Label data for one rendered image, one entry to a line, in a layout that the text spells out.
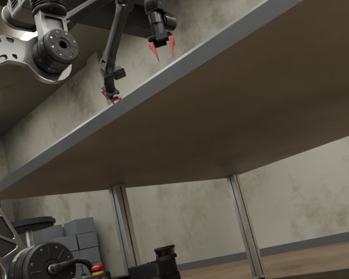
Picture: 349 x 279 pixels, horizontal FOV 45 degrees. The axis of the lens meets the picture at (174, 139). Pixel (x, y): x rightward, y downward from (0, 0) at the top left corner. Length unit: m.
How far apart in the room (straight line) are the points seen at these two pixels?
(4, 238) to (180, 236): 4.09
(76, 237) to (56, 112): 2.42
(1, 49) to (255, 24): 1.10
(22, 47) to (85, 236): 5.03
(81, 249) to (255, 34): 5.84
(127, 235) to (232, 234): 2.94
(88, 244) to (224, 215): 2.43
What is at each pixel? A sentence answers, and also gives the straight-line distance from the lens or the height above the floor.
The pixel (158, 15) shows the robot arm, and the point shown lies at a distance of 1.84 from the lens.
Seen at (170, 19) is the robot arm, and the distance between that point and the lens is 1.88.
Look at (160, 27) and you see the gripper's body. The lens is 1.81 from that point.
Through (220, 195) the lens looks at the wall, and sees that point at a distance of 4.92.
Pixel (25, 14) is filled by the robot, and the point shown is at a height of 1.37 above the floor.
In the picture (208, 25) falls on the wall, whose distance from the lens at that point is 5.19.
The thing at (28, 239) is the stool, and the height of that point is 0.58.
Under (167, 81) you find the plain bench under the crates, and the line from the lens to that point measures 0.96.
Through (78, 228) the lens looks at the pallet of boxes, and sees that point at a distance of 6.52.
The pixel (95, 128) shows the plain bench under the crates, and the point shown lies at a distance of 1.18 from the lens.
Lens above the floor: 0.32
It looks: 14 degrees up
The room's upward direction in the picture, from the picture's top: 14 degrees counter-clockwise
